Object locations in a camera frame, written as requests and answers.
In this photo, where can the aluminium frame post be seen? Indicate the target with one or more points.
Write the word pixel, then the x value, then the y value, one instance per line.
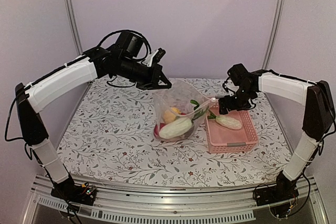
pixel 73 25
pixel 273 33

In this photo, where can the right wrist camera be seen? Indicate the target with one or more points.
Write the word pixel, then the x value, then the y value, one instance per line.
pixel 237 73

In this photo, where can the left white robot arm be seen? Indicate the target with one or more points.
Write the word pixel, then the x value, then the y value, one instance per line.
pixel 93 64

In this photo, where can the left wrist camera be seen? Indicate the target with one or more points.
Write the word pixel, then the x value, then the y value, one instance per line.
pixel 131 43

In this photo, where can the right aluminium frame post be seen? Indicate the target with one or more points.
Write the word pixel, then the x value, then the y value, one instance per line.
pixel 273 33

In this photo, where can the red strawberry toy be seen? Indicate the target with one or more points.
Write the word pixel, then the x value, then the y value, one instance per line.
pixel 156 131

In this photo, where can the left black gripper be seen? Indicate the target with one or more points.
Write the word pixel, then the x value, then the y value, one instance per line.
pixel 152 82

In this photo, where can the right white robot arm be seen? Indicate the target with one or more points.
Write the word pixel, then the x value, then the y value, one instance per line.
pixel 278 123

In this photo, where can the yellow peach toy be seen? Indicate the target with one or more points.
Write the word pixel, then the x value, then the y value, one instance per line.
pixel 170 115

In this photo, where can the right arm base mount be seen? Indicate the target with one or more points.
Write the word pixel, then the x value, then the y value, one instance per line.
pixel 280 204

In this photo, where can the left aluminium frame post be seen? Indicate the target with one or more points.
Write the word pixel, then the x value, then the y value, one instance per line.
pixel 73 25

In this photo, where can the white radish toy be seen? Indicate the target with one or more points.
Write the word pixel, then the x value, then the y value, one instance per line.
pixel 180 128

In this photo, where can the floral table mat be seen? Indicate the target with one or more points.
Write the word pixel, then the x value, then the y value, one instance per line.
pixel 111 137

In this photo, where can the front aluminium rail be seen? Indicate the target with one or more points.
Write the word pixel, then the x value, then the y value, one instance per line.
pixel 118 202

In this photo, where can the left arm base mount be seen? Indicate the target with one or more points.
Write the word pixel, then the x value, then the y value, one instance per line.
pixel 70 192

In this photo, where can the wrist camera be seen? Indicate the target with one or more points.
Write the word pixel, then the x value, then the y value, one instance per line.
pixel 131 43
pixel 237 73

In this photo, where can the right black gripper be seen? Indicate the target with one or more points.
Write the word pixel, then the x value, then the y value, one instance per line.
pixel 231 106

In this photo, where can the pink plastic basket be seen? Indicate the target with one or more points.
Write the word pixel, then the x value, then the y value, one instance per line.
pixel 221 139

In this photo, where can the white radish with green leaf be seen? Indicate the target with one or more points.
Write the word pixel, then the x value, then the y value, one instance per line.
pixel 225 121

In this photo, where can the clear zip top bag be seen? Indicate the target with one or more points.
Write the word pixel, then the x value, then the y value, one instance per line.
pixel 187 99

